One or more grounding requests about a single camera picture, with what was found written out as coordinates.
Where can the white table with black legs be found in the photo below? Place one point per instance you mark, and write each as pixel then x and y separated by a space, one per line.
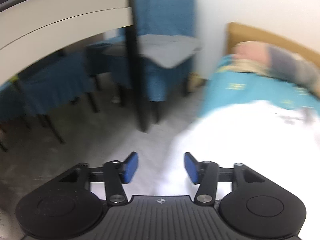
pixel 33 29

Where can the teal patterned bed sheet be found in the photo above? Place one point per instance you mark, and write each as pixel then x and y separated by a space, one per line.
pixel 226 87

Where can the white shirt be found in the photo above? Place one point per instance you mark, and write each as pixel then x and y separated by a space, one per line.
pixel 278 143

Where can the blue covered chair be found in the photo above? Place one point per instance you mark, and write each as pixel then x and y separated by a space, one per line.
pixel 49 83
pixel 156 17

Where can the striped grey beige pillow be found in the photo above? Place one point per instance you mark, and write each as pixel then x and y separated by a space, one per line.
pixel 271 61

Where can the grey seat cushion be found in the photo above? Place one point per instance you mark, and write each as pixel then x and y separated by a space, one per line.
pixel 168 51

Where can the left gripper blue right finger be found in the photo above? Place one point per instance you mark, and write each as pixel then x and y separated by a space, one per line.
pixel 196 170

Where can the tan bed headboard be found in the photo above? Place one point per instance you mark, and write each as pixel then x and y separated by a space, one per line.
pixel 237 32

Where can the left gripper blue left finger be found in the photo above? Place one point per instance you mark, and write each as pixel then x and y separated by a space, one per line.
pixel 122 171

